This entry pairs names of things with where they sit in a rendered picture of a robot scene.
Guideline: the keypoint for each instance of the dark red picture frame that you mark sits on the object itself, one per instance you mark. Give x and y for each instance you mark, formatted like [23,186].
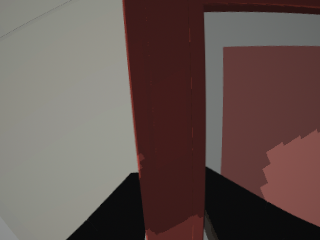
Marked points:
[232,85]

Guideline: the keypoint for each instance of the grey flat board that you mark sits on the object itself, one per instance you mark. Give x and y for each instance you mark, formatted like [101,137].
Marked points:
[66,126]

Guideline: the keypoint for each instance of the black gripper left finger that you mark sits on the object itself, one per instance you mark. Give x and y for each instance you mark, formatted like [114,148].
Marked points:
[120,217]

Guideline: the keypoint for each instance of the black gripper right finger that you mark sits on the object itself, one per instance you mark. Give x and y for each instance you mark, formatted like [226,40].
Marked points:
[233,213]

